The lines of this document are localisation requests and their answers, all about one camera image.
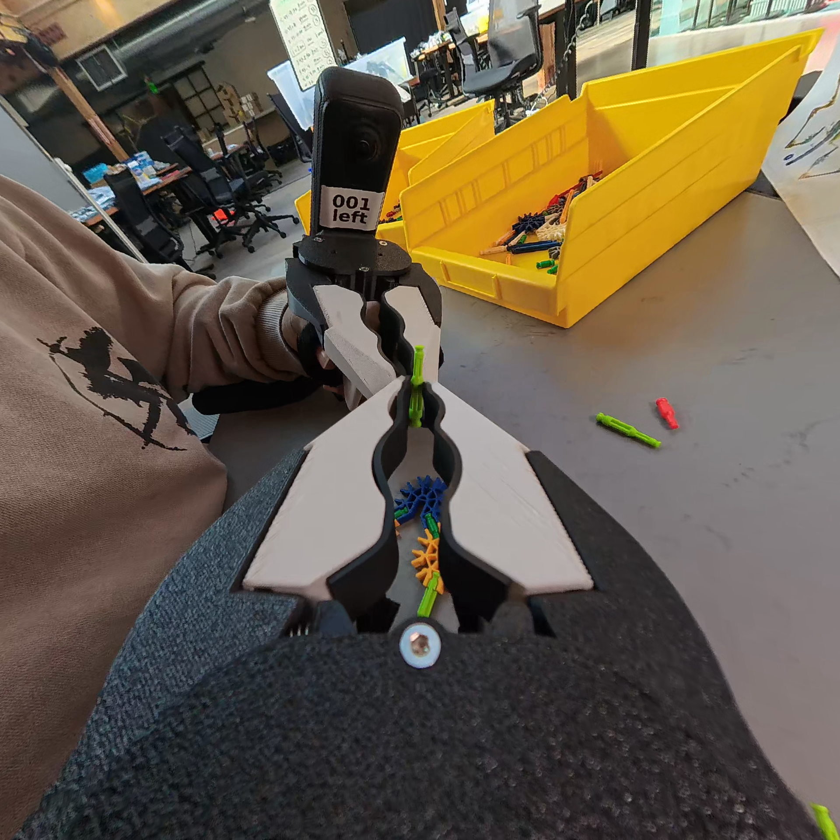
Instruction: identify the grey desk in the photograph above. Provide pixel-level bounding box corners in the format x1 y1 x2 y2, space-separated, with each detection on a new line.
197 190 840 821

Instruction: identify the person's beige sweater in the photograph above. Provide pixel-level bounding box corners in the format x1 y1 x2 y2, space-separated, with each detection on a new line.
0 174 231 837

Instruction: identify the wall vent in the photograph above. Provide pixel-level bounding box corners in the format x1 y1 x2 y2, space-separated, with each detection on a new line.
75 45 129 91

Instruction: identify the wooden post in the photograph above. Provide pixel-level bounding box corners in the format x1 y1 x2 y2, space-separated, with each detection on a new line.
49 62 130 163

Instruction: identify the clear plastic tub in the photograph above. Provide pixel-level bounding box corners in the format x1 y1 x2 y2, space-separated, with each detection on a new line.
344 37 416 85

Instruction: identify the whiteboard with writing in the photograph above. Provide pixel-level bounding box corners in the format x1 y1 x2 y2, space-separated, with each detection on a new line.
269 0 339 93

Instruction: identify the blue toy connector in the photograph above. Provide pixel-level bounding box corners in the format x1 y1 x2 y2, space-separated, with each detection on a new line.
394 477 448 522

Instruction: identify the person's left hand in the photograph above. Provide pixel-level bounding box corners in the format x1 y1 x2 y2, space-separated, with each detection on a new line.
281 298 383 398

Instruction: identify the printed instruction sheet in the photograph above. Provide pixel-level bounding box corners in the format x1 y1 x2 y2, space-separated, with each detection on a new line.
761 69 840 277

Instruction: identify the yellow storage bin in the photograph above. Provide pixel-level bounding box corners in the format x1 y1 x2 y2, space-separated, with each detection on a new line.
399 29 824 329
294 98 496 247

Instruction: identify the black office chair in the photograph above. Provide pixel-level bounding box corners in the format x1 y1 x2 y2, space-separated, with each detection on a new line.
164 125 299 258
105 167 191 270
462 0 544 129

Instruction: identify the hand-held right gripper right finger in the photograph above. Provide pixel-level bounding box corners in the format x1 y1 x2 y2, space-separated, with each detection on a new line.
423 381 595 598

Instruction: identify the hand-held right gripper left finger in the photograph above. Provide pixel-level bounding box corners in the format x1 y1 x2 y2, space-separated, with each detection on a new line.
241 377 411 598

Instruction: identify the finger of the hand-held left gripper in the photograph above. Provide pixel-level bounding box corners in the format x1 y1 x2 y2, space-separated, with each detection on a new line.
379 287 442 387
312 283 404 401

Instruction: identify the cluttered work table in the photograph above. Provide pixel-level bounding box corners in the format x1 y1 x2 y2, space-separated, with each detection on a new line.
82 150 194 227

